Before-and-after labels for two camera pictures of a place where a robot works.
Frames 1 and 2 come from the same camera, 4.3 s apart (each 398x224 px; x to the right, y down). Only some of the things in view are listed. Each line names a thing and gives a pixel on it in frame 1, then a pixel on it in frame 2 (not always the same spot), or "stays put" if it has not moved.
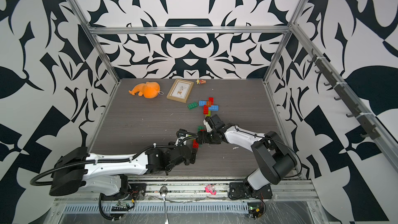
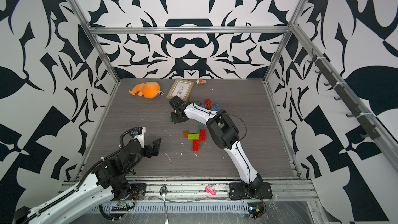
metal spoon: [164, 191] stays put
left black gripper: [193, 157] → [150, 153]
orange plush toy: [148, 89] stays put
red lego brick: [195, 144] stays put
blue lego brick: [213, 108] stays put
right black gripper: [203, 138] → [174, 120]
